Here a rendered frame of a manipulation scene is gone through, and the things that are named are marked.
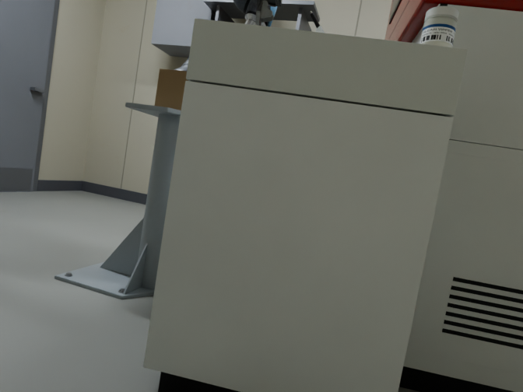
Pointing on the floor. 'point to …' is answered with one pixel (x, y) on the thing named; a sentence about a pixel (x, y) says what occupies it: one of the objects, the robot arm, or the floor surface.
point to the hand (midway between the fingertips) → (257, 24)
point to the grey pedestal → (148, 242)
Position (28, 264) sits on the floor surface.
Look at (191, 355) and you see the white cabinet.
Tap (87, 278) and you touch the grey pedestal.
